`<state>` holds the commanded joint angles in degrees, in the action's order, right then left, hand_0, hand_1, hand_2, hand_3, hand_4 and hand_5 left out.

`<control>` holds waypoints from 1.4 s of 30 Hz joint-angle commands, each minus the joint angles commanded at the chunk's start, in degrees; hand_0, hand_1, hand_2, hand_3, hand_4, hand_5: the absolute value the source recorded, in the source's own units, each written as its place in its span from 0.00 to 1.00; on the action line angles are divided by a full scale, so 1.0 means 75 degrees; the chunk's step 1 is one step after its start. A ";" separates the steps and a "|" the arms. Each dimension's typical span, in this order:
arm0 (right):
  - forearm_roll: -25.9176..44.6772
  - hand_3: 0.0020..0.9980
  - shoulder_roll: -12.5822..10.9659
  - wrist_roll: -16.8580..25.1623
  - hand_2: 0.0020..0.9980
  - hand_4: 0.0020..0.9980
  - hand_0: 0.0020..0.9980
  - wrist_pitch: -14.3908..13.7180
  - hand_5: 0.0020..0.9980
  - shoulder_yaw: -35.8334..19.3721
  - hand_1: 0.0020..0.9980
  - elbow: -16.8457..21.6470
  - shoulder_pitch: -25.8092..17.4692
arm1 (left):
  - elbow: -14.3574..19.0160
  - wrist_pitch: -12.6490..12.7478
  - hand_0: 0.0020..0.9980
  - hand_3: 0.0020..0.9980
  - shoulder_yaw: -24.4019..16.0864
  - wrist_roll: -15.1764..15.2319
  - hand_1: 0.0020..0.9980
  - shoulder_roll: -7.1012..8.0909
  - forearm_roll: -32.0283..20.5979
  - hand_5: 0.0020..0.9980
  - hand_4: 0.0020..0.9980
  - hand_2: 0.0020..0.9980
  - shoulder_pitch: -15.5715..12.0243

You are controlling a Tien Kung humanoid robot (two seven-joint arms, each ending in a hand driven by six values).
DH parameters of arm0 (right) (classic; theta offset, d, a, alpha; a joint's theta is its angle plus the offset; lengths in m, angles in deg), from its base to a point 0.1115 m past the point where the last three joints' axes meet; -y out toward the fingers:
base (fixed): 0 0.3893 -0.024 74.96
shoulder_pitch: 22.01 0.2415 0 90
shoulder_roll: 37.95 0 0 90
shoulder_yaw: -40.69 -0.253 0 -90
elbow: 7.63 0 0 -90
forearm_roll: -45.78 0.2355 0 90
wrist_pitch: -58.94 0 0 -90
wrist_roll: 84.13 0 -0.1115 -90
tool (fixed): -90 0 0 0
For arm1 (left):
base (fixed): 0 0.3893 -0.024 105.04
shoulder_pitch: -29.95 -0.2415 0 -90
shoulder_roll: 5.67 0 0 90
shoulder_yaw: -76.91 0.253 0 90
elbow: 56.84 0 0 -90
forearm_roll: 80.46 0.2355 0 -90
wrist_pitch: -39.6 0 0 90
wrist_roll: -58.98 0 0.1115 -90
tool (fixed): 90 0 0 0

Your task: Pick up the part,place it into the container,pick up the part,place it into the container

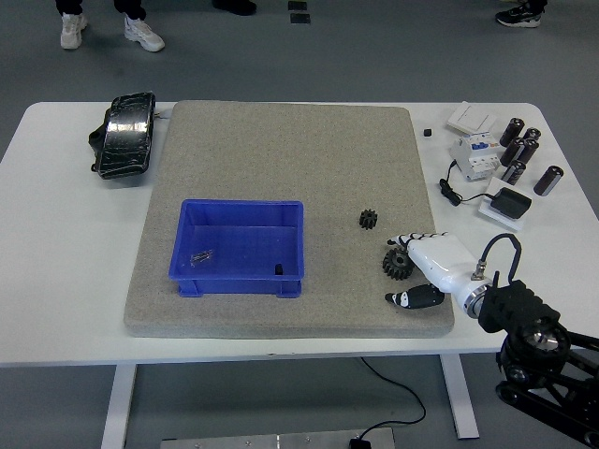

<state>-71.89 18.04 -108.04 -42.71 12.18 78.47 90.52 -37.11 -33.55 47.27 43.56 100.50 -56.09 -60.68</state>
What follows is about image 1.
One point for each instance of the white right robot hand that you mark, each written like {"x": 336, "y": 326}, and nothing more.
{"x": 440, "y": 262}

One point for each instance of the large black gear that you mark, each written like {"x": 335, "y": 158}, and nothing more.
{"x": 395, "y": 266}

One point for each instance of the small black gear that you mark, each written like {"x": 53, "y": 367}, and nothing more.
{"x": 369, "y": 219}

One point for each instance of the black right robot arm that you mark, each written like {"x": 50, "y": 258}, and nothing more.
{"x": 519, "y": 299}

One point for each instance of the flat white box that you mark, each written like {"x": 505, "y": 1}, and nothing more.
{"x": 496, "y": 220}

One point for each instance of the blue plastic box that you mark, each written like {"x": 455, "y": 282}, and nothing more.
{"x": 234, "y": 280}

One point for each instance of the black power adapter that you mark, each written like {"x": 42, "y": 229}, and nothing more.
{"x": 511, "y": 203}

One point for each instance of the white circuit breaker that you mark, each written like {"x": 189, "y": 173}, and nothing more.
{"x": 475, "y": 156}

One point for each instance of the dark cylindrical capacitor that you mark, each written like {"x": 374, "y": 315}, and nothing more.
{"x": 512, "y": 133}
{"x": 532, "y": 133}
{"x": 511, "y": 152}
{"x": 529, "y": 149}
{"x": 548, "y": 180}
{"x": 514, "y": 172}

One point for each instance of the small black cube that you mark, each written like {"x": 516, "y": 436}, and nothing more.
{"x": 428, "y": 132}

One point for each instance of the white table leg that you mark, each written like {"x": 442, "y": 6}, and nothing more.
{"x": 117, "y": 407}
{"x": 461, "y": 402}

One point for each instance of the small black part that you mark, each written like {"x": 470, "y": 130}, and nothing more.
{"x": 278, "y": 269}

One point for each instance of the grey-brown mat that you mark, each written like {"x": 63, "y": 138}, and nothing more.
{"x": 281, "y": 154}

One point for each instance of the black floor plug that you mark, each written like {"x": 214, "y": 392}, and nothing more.
{"x": 359, "y": 443}

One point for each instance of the metal floor plate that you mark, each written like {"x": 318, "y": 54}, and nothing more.
{"x": 262, "y": 442}

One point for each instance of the person with black sneakers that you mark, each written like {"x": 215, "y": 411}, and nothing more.
{"x": 519, "y": 16}

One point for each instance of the black floor socket cover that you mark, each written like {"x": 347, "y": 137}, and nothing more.
{"x": 300, "y": 18}
{"x": 297, "y": 4}

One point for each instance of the person with black shoes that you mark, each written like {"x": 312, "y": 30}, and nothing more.
{"x": 234, "y": 5}

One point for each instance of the black wrapped device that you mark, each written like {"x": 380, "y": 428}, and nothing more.
{"x": 124, "y": 140}

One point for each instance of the person with white shoes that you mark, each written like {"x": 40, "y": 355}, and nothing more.
{"x": 72, "y": 28}

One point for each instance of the white wall switch plate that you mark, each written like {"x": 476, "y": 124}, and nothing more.
{"x": 471, "y": 117}

